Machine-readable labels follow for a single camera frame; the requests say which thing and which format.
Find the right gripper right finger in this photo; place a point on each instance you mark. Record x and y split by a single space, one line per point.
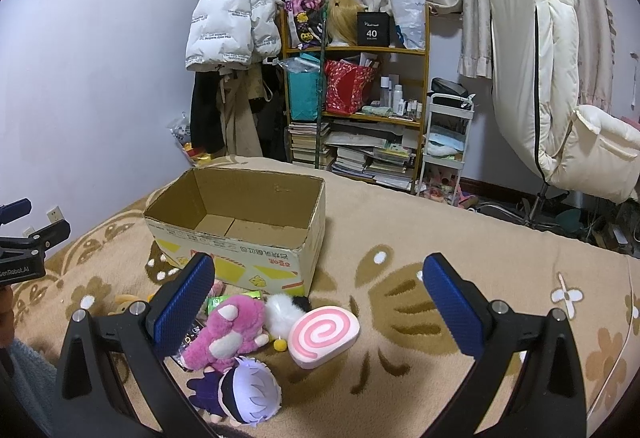
548 398

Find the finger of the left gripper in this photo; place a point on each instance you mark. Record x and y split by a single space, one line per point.
49 236
16 210

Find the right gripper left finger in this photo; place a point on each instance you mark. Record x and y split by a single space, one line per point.
90 400

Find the white-haired plush doll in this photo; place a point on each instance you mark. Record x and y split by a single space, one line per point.
245 394

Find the pink bear plush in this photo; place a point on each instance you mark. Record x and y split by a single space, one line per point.
234 328

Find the black and white fluffy plush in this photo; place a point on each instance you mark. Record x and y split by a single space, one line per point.
282 311

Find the yellow plush toy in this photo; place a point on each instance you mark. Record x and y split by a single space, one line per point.
123 301

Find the person's left hand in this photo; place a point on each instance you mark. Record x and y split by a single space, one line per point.
6 316

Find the plastic bag with yellow toy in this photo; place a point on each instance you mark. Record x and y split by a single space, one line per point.
180 129

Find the black coat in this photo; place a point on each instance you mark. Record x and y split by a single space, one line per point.
205 119

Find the open cardboard box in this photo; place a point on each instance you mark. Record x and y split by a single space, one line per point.
263 229

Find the beige patterned blanket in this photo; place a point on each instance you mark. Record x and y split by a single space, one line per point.
405 365

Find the beige trench coat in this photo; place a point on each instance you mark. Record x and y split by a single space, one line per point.
237 91

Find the stack of books left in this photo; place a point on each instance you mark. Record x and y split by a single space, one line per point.
308 145

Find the white rolling cart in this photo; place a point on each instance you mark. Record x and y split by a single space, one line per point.
444 144

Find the pile of books right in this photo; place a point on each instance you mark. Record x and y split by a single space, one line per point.
385 153

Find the white puffer jacket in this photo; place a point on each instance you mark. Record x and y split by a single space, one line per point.
232 34

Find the teal bag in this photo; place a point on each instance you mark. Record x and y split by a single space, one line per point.
303 86

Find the wooden bookshelf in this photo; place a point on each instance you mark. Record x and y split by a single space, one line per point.
417 123

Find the red gift bag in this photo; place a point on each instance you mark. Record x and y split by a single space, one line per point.
348 86

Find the purple printed tote bag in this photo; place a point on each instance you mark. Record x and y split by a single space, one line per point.
307 17

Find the blonde wig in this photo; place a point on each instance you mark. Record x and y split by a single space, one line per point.
343 21

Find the black box marked 40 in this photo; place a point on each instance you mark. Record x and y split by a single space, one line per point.
373 29

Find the clear plastic bag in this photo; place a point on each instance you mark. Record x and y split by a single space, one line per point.
409 18

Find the wall socket upper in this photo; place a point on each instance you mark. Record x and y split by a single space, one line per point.
55 214

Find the wall socket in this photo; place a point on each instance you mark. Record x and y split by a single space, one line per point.
28 232
55 214

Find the wall socket lower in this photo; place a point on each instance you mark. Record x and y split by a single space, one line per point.
28 232

